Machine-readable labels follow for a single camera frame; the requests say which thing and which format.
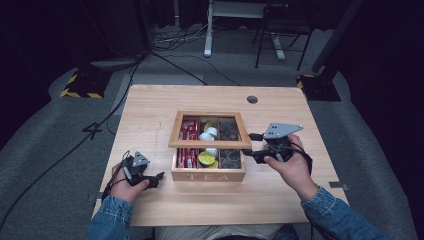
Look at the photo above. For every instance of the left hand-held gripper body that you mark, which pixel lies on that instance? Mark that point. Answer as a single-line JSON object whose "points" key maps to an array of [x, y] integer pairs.
{"points": [[136, 166]]}

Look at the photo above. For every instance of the pile of dark tea bags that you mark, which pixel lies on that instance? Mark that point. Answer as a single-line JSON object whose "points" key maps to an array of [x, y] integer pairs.
{"points": [[229, 143]]}

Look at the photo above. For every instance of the person's right hand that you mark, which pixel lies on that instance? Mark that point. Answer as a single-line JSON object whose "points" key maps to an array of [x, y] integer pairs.
{"points": [[295, 173]]}

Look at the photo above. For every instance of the green lidded capsule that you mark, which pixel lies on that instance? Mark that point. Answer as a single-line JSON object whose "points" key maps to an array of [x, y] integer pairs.
{"points": [[207, 126], [206, 159]]}

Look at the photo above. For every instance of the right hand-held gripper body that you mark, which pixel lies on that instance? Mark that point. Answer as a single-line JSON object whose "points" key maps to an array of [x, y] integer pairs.
{"points": [[280, 133]]}

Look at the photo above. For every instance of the white desk frame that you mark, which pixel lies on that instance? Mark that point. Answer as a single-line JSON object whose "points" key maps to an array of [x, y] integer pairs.
{"points": [[213, 20]]}

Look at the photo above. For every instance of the person's left hand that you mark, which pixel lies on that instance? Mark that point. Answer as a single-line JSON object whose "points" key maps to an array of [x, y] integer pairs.
{"points": [[125, 190]]}

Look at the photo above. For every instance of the dark slanted stand pole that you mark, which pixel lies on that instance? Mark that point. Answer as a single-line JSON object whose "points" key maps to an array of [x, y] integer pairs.
{"points": [[336, 33]]}

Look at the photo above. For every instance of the black chair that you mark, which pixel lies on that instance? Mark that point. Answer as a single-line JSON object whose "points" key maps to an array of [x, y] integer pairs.
{"points": [[283, 26]]}

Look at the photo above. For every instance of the white capsule cup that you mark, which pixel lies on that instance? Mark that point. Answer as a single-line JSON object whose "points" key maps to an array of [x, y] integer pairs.
{"points": [[212, 131], [212, 152], [206, 136]]}

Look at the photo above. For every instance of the bundle of red stick packets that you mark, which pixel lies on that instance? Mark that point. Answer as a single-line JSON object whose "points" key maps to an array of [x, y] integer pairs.
{"points": [[187, 146]]}

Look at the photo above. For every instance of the black yellow striped stand base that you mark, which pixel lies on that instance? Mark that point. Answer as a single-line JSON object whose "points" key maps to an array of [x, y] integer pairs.
{"points": [[318, 87], [85, 83]]}

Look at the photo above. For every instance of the wooden tea box with lid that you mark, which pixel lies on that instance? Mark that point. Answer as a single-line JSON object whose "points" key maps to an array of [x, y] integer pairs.
{"points": [[209, 173]]}

